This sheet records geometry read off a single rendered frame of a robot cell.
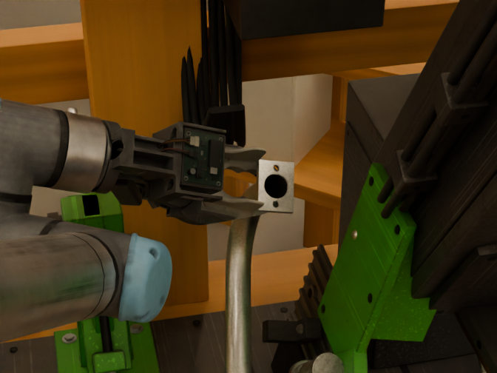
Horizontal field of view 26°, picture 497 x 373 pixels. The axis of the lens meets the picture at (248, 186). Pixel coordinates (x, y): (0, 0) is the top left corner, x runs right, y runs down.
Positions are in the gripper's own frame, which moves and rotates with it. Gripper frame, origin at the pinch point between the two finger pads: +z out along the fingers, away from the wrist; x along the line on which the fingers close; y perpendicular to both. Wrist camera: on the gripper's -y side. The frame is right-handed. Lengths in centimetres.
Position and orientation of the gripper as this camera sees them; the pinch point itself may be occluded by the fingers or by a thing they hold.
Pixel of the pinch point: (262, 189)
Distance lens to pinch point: 116.0
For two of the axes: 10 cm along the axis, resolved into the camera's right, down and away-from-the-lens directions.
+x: 0.5, -9.8, 2.1
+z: 8.6, 1.4, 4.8
